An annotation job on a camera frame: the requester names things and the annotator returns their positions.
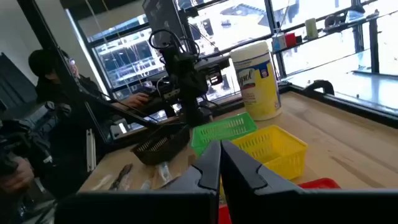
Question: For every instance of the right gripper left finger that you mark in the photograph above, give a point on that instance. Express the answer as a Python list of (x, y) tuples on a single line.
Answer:
[(205, 174)]

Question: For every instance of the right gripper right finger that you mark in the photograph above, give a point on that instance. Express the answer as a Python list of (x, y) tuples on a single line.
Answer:
[(242, 174)]

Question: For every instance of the red toothbrush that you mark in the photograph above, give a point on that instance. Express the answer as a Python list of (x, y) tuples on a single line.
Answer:
[(145, 185)]

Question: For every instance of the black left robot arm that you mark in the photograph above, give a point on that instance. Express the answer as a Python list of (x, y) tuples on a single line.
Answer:
[(186, 84)]

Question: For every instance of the yellow plastic basket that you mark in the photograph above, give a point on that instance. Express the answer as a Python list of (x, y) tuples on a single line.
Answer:
[(273, 149)]

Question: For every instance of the green plastic basket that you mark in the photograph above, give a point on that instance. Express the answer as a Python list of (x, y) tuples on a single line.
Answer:
[(217, 130)]

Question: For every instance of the black plastic basket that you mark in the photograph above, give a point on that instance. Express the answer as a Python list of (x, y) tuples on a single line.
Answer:
[(158, 146)]

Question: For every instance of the red plastic basket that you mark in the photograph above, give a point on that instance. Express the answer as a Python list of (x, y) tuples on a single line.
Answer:
[(320, 183)]

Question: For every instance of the black comb in wrapper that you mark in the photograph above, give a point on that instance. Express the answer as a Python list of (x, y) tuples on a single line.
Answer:
[(121, 175)]

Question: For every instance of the yellow Lysol wipes canister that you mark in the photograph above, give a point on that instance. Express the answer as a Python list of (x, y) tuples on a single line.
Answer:
[(258, 87)]

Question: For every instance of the silver aluminium bar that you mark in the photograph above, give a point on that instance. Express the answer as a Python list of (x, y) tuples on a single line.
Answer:
[(90, 149)]

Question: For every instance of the small red box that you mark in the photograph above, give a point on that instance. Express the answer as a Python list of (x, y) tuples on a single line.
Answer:
[(290, 40)]

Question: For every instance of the pale green cup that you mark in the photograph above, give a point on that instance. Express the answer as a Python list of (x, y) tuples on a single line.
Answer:
[(311, 28)]

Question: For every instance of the black tape roll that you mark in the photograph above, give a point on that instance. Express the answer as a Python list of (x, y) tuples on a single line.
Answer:
[(332, 21)]

